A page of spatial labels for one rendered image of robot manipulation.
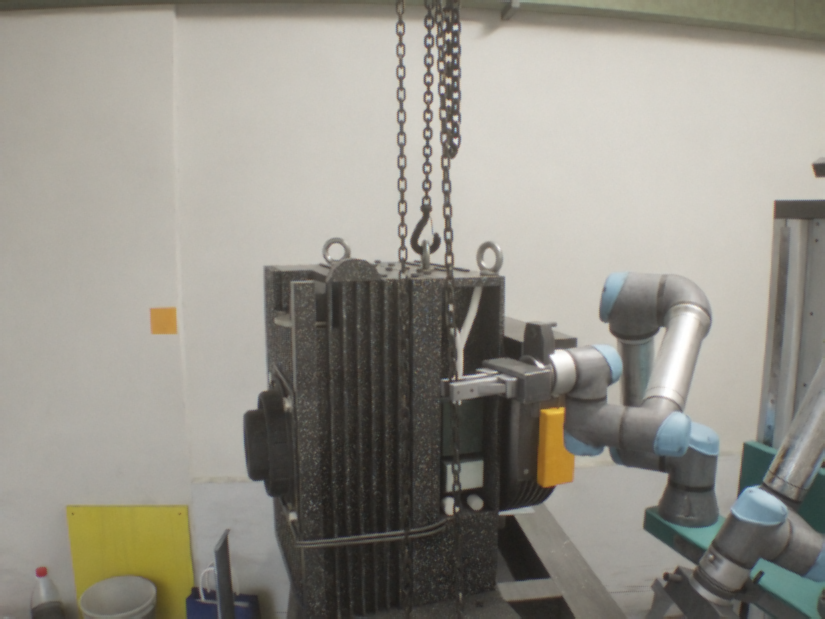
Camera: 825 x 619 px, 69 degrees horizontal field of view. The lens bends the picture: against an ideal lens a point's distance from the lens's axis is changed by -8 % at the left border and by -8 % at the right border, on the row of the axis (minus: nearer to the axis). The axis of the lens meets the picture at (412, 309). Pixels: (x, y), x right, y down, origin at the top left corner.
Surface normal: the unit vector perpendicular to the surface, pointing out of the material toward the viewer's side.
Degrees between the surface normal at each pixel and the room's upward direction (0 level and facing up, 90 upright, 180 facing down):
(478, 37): 90
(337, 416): 90
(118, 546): 87
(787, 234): 90
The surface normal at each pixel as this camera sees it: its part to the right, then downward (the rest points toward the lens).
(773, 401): -0.95, 0.04
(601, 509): 0.11, 0.14
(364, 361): 0.33, 0.13
